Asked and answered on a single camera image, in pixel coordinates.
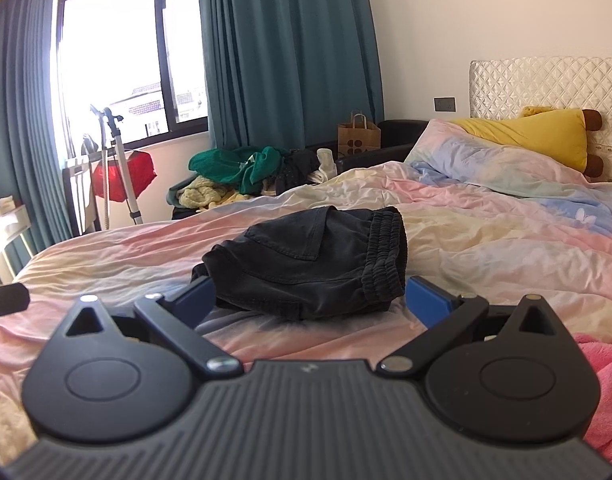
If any yellow plush pillow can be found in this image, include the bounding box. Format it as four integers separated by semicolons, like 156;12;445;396
452;106;604;178

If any brown paper bag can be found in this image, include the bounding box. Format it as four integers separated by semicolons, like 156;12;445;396
338;113;381;158

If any cream knitted garment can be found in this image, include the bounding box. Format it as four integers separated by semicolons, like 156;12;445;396
176;176;251;211

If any red bag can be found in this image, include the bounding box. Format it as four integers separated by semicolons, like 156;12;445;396
90;149;159;205

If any pastel tie-dye bed sheet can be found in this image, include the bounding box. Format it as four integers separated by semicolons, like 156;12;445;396
0;162;612;463

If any teal curtain left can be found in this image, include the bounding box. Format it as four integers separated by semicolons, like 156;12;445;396
0;0;72;274

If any grey wall switch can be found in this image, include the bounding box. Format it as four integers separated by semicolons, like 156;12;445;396
433;96;457;113

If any white desk with items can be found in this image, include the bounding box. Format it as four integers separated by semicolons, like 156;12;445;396
0;196;35;284

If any black sofa chair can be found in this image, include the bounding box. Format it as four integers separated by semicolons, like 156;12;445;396
307;119;428;174

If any green sweatshirt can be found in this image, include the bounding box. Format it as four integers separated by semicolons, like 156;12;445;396
188;146;289;195

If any pastel pillow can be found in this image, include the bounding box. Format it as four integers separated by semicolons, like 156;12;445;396
405;119;612;236

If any black clothing pile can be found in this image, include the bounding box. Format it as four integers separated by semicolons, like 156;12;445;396
274;148;320;195

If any pink towel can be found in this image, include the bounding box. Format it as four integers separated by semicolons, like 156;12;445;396
574;334;612;463

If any white quilted headboard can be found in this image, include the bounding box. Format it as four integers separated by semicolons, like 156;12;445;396
469;56;612;181

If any black framed window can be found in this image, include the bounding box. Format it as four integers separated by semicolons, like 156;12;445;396
53;0;208;154

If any silver tripod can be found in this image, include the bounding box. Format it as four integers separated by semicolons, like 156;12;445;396
80;104;144;233

